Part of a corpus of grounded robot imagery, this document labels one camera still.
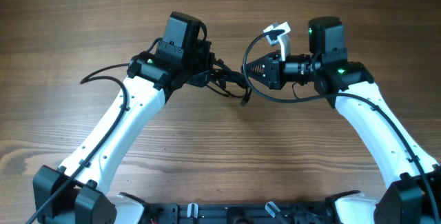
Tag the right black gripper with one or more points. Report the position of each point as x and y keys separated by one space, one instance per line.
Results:
x=275 y=80

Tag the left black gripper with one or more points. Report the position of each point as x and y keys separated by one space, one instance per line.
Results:
x=199 y=80

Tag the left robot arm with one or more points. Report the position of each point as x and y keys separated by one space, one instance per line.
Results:
x=76 y=192

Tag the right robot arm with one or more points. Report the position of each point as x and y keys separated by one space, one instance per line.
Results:
x=411 y=176

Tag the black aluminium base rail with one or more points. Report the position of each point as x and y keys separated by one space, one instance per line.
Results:
x=271 y=212

